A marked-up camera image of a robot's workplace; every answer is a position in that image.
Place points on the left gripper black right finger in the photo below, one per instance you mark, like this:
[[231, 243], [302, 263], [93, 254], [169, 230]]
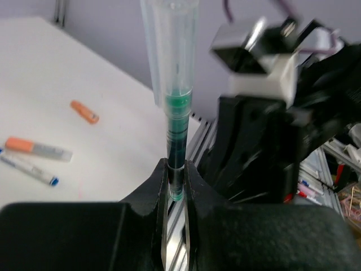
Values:
[[221, 235]]

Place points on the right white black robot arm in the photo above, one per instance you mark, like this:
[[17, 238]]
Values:
[[330, 91]]

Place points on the white blue-capped pen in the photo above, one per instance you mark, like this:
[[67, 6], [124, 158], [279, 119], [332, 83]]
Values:
[[29, 169]]

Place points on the aluminium front rail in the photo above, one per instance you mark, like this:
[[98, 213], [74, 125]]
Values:
[[200, 132]]

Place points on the orange highlighter pen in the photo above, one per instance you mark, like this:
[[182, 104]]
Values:
[[84, 112]]

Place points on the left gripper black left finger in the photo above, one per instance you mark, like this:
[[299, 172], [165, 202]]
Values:
[[125, 235]]

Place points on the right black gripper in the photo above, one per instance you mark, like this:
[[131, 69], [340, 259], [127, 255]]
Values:
[[257, 151]]

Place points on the grey orange-tipped marker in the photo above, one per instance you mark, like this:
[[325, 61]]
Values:
[[39, 149]]

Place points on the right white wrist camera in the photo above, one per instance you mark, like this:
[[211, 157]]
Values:
[[263, 58]]

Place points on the black green-tipped pen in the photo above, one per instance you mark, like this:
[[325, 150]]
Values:
[[176, 146]]

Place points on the pens on floor outside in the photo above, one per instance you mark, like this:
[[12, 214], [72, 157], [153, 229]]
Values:
[[314, 192]]

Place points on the clear pen cap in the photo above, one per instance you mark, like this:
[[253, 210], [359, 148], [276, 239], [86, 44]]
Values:
[[170, 29]]

